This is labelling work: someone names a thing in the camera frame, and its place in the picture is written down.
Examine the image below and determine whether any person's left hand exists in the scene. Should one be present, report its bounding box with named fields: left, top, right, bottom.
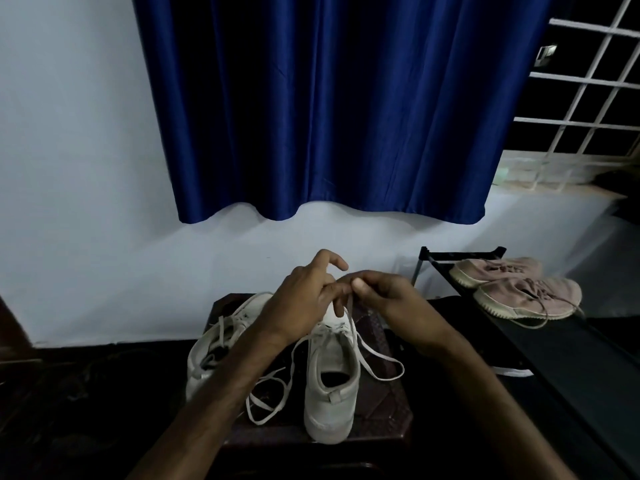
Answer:
left=255, top=249, right=350, bottom=348

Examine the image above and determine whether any person's right hand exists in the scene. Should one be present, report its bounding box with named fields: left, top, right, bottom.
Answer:
left=335, top=269, right=461, bottom=361

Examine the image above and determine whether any person's right forearm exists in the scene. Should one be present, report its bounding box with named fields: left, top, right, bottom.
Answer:
left=425, top=334, right=579, bottom=480

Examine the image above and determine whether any person's left forearm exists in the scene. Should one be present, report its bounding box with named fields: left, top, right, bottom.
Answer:
left=127, top=327, right=301, bottom=480

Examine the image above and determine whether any pink sneaker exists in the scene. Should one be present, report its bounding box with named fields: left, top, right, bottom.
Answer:
left=449, top=257, right=543, bottom=289
left=472, top=277, right=585, bottom=329

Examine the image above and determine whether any dark brown plastic stool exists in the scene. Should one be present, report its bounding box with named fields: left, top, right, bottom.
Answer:
left=202, top=293, right=415, bottom=448

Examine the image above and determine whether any black sneaker white sole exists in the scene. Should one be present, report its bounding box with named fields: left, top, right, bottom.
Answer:
left=489, top=365, right=536, bottom=379

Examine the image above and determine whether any black shoe rack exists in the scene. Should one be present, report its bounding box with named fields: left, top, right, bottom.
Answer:
left=409, top=245, right=640, bottom=480

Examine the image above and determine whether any blue curtain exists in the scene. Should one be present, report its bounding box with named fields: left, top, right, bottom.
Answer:
left=131, top=0, right=556, bottom=227

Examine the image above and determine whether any white window grille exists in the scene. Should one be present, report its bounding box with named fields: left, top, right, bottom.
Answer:
left=492, top=0, right=640, bottom=193

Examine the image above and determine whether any brown wooden door frame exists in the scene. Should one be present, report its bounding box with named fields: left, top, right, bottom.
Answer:
left=0, top=294, right=43, bottom=368

